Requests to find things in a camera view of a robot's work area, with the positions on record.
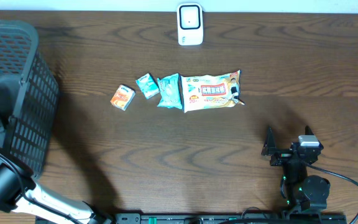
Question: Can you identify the teal wet wipes pack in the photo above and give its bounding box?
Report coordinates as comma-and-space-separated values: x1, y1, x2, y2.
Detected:
157, 73, 183, 110

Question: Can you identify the small teal tissue pack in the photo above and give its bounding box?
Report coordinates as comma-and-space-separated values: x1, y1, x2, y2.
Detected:
135, 73, 160, 99

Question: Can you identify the orange tissue pack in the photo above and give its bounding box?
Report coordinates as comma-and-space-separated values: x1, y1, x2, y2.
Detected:
110, 85, 135, 111

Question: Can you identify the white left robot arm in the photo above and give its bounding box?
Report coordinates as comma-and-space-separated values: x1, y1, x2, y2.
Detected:
0, 148, 115, 223

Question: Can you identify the white barcode scanner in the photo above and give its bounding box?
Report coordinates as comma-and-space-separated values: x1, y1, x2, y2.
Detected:
177, 3, 204, 46

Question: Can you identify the dark grey plastic basket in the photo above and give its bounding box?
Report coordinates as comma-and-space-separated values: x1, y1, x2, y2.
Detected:
0, 20, 60, 178

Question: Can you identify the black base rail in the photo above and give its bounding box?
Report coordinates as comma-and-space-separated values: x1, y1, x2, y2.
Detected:
114, 210, 347, 224

